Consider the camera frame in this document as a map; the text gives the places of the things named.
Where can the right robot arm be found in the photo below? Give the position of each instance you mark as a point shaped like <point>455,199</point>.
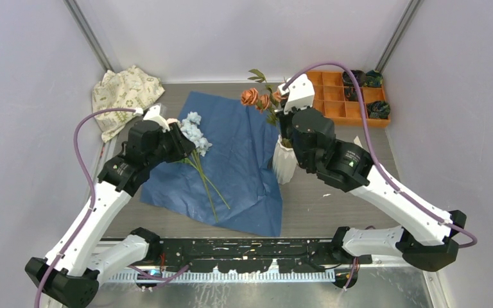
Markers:
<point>424,237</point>

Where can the blue wrapping paper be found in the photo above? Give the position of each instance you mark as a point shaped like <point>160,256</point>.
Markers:
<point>242,193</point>

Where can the orange rose stem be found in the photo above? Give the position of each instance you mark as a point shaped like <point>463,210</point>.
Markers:
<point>264,103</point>

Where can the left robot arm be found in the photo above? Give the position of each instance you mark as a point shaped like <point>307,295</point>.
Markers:
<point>70,274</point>

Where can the dark rolled fabric top-right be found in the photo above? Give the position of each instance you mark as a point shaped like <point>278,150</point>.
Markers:
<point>373,79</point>

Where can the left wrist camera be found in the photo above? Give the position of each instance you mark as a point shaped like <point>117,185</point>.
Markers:
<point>156,114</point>

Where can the white ribbed vase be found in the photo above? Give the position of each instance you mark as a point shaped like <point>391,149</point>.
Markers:
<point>284,162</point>

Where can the dark rolled fabric bottom-right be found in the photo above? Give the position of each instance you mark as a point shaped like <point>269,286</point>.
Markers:
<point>378,110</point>

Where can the orange compartment tray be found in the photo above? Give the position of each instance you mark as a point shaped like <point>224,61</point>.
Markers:
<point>339,102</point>

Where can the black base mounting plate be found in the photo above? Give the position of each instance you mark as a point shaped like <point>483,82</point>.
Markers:
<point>246,255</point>

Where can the cream patterned cloth bag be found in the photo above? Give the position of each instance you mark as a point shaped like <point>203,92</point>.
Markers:
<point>131,89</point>

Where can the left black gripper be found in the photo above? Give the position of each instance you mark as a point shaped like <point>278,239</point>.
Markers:
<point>181,145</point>

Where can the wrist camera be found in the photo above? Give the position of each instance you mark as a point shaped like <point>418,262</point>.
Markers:
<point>300,95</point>
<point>156,114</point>

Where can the light blue flower stem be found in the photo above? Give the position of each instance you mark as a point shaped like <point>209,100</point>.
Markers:
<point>190,128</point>

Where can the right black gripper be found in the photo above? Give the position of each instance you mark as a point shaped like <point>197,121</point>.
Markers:
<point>284,117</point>

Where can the beige printed ribbon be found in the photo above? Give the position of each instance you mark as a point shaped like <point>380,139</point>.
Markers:
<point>357,142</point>

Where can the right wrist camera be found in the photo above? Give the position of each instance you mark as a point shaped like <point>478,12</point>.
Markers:
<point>300,95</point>

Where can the dark fabric piece middle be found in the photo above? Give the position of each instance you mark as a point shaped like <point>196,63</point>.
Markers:
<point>351,94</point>

